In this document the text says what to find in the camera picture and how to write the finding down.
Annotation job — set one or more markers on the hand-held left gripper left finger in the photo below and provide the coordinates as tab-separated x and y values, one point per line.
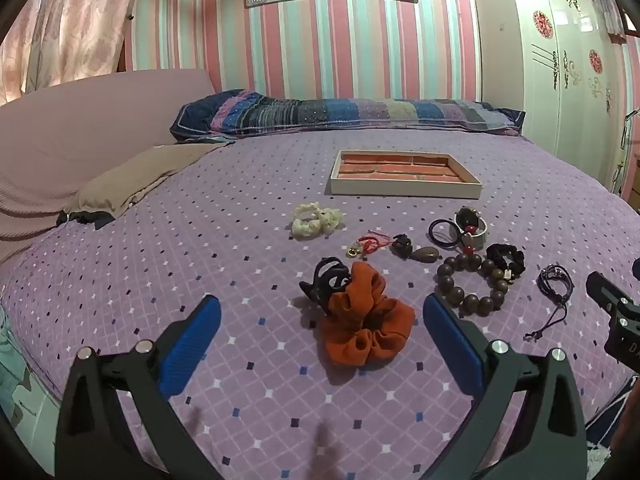
192	342

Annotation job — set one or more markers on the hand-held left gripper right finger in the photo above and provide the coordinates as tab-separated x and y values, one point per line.
452	342

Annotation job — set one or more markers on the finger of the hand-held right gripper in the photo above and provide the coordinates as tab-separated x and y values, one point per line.
607	291

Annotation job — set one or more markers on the orange scrunchie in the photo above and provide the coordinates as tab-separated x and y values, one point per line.
367	320

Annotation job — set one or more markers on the white band watch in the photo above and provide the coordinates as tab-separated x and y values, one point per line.
481	232

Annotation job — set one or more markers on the black claw clip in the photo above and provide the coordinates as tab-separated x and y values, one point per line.
322	280

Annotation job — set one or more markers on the cream scrunchie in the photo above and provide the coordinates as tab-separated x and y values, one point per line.
312	222

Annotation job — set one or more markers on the brick pattern tray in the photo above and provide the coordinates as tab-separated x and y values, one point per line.
400	172

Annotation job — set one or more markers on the brown stone pendant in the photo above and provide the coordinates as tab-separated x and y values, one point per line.
422	256

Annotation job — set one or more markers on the black scrunchie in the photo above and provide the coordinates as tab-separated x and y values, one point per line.
510	257

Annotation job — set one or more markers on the purple patterned bedsheet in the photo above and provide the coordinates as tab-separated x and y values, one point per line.
210	240

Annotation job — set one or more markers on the tan folded blanket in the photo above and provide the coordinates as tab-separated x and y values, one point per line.
145	175

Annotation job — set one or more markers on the white decorated wardrobe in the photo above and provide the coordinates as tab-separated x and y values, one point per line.
565	70

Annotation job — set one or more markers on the pink padded headboard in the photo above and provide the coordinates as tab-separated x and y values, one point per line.
85	120

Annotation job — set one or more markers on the patchwork pillow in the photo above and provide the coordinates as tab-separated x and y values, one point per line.
345	112

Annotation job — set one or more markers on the pink floral curtain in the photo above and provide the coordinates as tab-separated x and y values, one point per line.
70	25

